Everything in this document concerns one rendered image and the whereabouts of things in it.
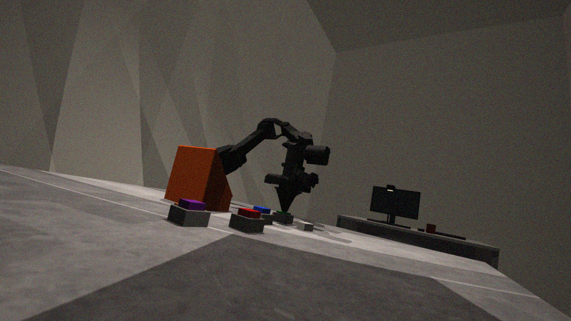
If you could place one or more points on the red button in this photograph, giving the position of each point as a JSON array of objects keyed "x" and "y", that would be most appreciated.
[{"x": 247, "y": 220}]

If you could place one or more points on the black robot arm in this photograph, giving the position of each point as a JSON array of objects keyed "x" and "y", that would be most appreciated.
[{"x": 299, "y": 147}]

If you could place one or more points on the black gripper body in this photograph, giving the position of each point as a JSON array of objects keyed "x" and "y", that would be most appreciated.
[{"x": 284, "y": 180}]

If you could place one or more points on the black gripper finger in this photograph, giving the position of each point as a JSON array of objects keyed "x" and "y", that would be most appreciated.
[
  {"x": 292, "y": 198},
  {"x": 284, "y": 197}
]

